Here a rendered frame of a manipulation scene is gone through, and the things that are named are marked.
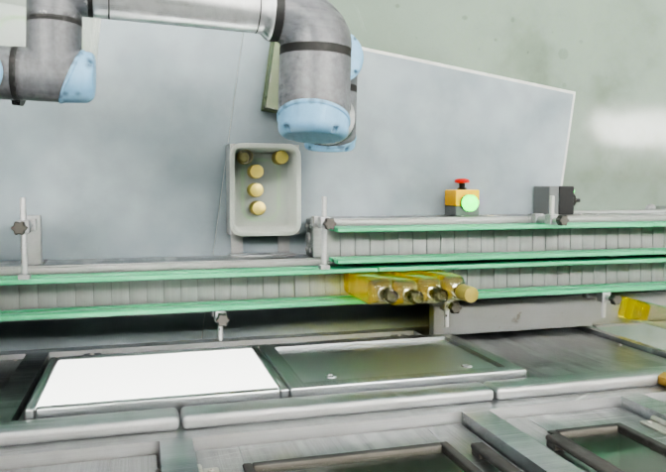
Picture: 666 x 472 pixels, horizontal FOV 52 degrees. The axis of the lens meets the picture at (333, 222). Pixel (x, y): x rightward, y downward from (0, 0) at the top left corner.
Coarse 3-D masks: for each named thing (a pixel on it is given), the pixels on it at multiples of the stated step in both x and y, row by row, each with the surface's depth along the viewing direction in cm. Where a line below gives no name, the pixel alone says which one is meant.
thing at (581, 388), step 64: (0, 384) 135; (448, 384) 125; (512, 384) 125; (576, 384) 127; (640, 384) 130; (0, 448) 100; (64, 448) 100; (128, 448) 101; (192, 448) 100; (256, 448) 104; (320, 448) 104; (384, 448) 103; (448, 448) 104; (512, 448) 100; (576, 448) 100; (640, 448) 105
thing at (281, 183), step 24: (240, 144) 162; (264, 144) 164; (288, 144) 166; (240, 168) 170; (264, 168) 171; (288, 168) 172; (240, 192) 170; (264, 192) 172; (288, 192) 173; (240, 216) 170; (264, 216) 172; (288, 216) 173
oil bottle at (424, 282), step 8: (392, 272) 167; (400, 272) 164; (408, 272) 164; (416, 272) 164; (416, 280) 153; (424, 280) 151; (432, 280) 152; (424, 288) 150; (440, 288) 151; (424, 296) 150
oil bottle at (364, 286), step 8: (344, 280) 166; (352, 280) 160; (360, 280) 154; (368, 280) 149; (376, 280) 149; (384, 280) 149; (344, 288) 166; (352, 288) 160; (360, 288) 154; (368, 288) 149; (376, 288) 147; (360, 296) 154; (368, 296) 149; (376, 296) 147
